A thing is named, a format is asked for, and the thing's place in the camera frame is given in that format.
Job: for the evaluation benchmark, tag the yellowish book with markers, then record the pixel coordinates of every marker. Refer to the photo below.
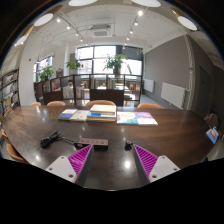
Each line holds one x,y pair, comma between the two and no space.
99,120

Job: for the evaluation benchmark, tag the brown bag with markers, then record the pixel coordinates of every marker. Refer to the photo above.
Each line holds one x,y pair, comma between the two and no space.
211,120

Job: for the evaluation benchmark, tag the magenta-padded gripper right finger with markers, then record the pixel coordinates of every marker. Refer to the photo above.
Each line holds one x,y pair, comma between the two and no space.
160,166

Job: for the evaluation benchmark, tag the colourful illustrated book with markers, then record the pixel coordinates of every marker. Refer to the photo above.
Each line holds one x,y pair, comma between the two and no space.
126,117

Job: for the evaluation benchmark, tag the black charger block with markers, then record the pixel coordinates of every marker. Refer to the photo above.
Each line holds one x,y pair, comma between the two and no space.
128,145

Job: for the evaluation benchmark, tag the orange chair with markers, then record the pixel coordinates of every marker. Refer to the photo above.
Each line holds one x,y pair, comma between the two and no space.
15,153

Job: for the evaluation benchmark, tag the purple and white book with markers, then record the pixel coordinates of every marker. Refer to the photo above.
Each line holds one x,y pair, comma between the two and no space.
146,118

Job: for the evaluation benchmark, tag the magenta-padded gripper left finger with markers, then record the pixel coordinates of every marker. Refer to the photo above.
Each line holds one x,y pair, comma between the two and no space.
62,166

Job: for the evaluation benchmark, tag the large white wall radiator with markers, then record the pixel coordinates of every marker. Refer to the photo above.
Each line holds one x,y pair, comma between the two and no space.
173,95

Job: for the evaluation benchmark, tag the large green potted plant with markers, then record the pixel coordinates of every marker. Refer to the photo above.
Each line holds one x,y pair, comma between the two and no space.
115,62

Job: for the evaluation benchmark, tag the wall bookshelf with books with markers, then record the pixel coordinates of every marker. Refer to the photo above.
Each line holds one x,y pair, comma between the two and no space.
9,91

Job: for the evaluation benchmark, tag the small white wall radiator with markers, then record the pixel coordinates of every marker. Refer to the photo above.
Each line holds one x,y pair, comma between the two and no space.
148,85

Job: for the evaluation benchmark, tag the black power strip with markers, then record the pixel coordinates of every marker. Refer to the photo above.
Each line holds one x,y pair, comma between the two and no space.
94,142

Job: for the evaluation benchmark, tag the dark open shelf unit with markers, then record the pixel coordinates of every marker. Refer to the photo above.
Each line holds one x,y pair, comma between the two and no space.
106,95

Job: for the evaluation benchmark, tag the green plant by window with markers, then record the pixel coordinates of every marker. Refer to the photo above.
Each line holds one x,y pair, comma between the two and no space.
46,71

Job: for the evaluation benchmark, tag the small green potted plant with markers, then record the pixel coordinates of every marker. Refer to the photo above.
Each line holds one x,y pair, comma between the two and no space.
74,64

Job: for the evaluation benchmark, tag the ceiling air conditioner unit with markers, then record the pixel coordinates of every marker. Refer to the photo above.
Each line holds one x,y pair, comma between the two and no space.
100,32

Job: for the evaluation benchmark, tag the cream thick book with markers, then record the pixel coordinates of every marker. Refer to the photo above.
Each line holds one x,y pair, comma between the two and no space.
103,108

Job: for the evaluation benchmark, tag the blue and white book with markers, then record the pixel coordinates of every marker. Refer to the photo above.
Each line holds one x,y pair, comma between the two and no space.
100,115

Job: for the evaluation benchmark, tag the ceiling lights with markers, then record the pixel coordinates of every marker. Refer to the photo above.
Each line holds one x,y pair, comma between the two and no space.
43,19

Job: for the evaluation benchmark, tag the blue box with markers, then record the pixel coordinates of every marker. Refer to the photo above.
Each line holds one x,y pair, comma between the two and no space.
212,135

